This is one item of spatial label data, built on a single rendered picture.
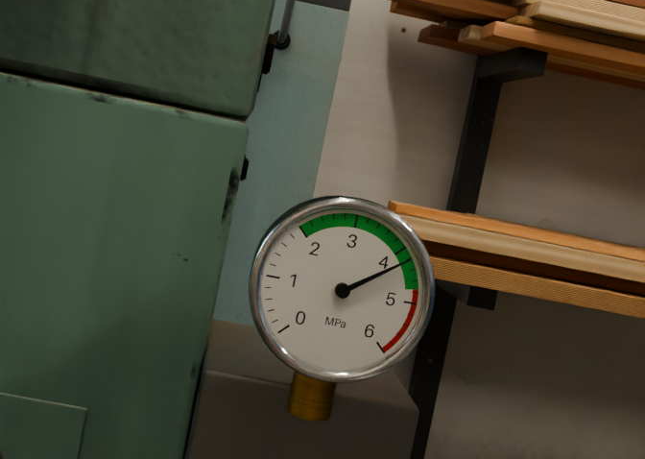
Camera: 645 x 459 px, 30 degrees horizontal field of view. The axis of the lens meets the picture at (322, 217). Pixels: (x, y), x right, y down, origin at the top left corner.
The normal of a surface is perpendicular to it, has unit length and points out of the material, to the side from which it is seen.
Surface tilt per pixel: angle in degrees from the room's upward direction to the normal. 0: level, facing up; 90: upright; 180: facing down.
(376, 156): 90
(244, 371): 0
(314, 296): 90
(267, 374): 0
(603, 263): 89
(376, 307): 90
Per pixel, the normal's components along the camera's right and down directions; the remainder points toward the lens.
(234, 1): 0.07, 0.07
